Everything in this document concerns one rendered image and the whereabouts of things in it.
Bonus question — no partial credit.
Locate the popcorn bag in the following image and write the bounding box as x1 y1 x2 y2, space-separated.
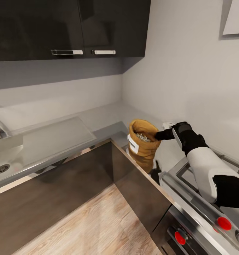
128 119 161 160

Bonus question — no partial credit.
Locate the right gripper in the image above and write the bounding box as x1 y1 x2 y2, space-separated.
154 129 170 141

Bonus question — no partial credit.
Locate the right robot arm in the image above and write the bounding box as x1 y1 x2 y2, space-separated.
154 121 239 229

